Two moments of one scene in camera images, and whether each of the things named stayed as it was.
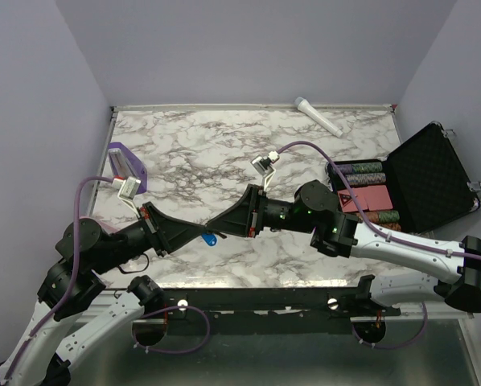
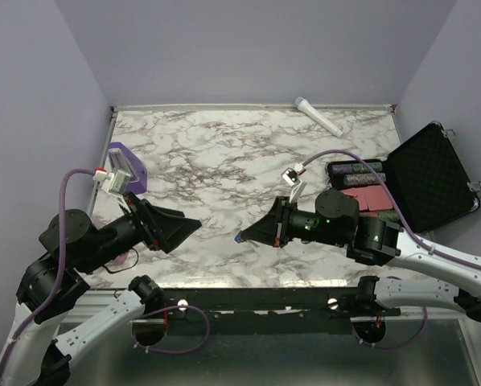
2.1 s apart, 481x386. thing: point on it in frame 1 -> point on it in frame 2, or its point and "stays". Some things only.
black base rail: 274,305 stays
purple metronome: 125,165 stays
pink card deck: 371,198 stays
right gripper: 236,220 -> 274,223
